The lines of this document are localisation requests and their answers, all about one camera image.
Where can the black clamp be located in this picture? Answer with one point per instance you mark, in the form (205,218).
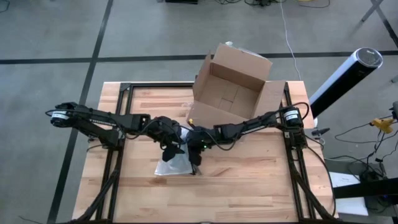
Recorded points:
(320,131)

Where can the yellow clamp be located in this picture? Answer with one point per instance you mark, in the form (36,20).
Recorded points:
(384,124)

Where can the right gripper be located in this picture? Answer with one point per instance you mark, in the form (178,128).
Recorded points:
(202,138)

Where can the grey metal bracket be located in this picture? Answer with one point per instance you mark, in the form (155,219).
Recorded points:
(287,134)

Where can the black floor device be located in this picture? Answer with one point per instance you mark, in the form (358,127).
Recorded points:
(182,1)

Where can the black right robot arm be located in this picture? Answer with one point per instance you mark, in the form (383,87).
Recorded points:
(258,121)

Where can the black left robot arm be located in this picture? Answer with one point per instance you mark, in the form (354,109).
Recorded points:
(102,119)

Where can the taped brown cardboard box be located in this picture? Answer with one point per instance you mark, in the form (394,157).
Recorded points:
(230,93)

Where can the grey device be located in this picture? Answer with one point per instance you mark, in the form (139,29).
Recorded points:
(395,109)

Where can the grey mesh zipper pouch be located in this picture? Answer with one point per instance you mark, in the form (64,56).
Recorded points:
(177,165)

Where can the black aluminium rig frame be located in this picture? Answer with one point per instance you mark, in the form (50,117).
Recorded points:
(155,84)

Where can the grey desk leg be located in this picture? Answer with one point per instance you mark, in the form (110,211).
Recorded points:
(373,8)

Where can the black and white cylinder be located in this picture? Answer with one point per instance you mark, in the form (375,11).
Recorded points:
(351,73)

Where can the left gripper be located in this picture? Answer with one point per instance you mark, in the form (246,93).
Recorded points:
(166,130)

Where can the black metal beam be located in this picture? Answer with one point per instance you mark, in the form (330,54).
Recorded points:
(367,188)

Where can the white box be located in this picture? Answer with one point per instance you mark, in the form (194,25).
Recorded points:
(353,207)

